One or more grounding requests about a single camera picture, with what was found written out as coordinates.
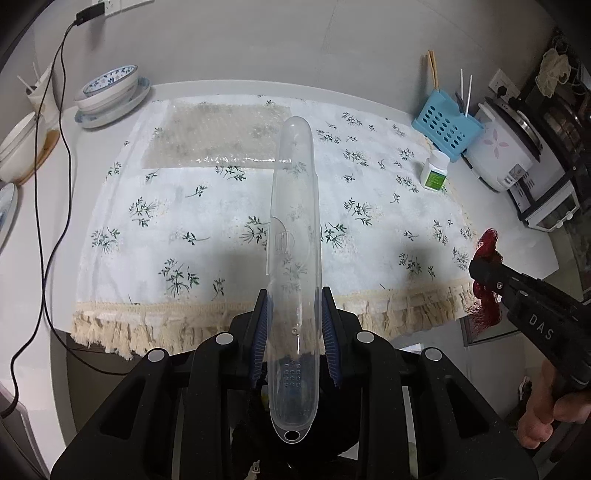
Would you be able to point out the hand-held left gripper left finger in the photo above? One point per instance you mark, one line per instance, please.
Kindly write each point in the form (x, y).
(259, 332)

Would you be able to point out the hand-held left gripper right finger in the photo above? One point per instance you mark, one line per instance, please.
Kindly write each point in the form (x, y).
(330, 332)

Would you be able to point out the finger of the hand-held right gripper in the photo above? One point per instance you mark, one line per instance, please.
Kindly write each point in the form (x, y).
(489, 274)

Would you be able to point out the red mesh net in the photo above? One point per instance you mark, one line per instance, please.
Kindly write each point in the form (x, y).
(489, 242)

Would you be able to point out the clear plastic case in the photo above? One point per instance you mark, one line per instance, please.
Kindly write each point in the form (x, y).
(295, 207)

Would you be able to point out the person's right hand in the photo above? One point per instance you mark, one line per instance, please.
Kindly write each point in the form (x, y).
(535, 415)

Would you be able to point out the toaster oven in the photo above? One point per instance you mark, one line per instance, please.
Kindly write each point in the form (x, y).
(549, 203)

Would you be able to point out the white bottle green label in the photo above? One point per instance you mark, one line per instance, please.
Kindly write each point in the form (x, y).
(434, 175)

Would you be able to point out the floral fringed tablecloth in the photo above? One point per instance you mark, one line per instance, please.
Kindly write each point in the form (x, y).
(207, 221)

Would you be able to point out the white floral rice cooker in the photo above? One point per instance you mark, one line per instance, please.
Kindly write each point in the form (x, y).
(494, 152)

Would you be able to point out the blue plastic utensil holder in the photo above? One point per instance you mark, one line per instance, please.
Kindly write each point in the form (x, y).
(443, 124)

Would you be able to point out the white plastic stick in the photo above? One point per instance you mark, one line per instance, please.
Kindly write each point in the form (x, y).
(469, 94)
(461, 90)

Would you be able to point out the clear bubble wrap sheet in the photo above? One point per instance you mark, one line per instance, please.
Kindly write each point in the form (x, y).
(207, 134)

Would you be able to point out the wooden chopstick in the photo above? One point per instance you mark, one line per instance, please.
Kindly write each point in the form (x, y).
(435, 71)
(430, 74)

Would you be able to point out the stacked blue white bowls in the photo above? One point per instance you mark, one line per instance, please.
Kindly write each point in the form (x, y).
(111, 108)

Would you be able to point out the wooden trivet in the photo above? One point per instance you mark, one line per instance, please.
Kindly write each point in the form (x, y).
(51, 147)

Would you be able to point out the blue patterned plate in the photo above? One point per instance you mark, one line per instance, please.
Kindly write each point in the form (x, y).
(7, 212)

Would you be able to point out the blue patterned bowl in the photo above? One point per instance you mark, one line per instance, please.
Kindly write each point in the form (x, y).
(111, 81)

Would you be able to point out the white bowl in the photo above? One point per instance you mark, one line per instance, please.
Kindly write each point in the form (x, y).
(18, 147)

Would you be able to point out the white container with sticks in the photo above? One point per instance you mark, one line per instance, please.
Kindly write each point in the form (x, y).
(46, 106)

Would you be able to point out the black charger plug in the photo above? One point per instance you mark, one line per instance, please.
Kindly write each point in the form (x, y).
(90, 14)

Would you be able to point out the wall socket with black plug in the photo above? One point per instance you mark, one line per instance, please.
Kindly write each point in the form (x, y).
(501, 83)

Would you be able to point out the white wall socket panel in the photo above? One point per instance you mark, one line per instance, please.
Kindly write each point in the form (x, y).
(124, 4)

